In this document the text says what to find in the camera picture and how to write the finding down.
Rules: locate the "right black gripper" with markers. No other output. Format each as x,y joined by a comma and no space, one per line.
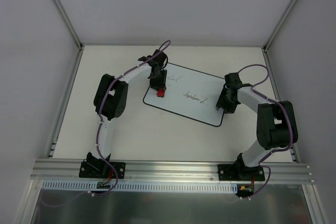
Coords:
223,102

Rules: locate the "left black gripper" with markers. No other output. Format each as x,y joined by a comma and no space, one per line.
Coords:
158,84

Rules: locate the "red whiteboard eraser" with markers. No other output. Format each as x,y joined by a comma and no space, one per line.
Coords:
160,93

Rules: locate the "white whiteboard black frame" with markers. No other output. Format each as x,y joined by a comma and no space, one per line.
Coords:
191,94

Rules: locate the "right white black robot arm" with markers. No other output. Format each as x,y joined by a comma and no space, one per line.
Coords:
276,129

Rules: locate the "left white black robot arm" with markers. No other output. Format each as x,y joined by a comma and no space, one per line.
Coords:
111,99

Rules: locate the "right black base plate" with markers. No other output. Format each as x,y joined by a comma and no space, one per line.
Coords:
231,172

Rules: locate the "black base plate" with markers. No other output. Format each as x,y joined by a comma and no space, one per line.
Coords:
102,170
231,172

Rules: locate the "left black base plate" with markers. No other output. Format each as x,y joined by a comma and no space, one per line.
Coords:
102,170

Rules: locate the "white slotted cable duct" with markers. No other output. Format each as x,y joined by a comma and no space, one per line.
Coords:
216,187

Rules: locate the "aluminium mounting rail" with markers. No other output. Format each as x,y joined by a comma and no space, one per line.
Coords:
165,171

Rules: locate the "right aluminium frame post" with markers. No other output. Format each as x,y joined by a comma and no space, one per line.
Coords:
281,22

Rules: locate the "aluminium frame post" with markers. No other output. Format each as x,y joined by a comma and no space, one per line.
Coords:
281,22
67,22

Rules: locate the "left aluminium frame post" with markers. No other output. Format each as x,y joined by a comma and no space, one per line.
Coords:
67,22

